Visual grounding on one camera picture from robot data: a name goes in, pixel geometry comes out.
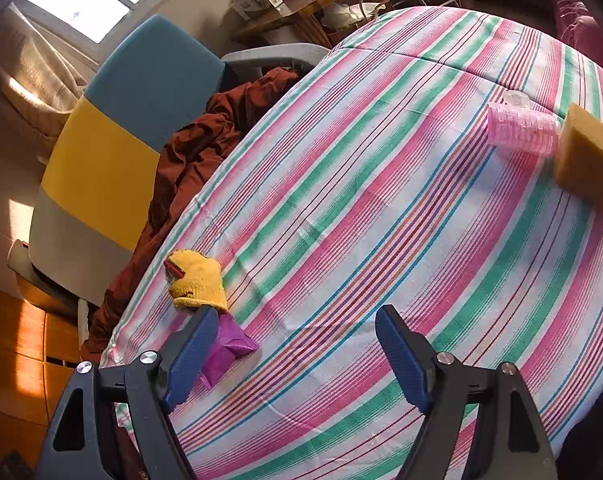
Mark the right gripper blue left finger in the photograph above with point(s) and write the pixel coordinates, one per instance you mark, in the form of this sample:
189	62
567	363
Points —
183	356

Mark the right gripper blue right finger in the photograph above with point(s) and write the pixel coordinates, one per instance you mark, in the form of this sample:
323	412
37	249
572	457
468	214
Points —
410	357

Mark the purple snack packet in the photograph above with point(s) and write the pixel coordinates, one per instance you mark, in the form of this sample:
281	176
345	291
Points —
231	344

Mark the yellow knitted mini hat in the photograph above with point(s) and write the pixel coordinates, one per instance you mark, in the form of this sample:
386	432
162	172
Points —
194	281

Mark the wooden wardrobe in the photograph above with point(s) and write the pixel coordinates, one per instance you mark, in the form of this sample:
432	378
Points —
37	352

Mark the striped bed sheet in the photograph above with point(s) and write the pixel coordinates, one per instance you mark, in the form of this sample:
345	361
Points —
372	182

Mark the dark red blanket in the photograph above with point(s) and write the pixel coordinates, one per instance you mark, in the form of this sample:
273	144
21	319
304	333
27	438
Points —
187	162

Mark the grey yellow blue headboard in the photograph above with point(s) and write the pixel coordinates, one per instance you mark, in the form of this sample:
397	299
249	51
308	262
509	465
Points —
96	190

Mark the wooden bedside table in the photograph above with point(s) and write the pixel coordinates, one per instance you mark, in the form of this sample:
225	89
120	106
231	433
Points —
302	15

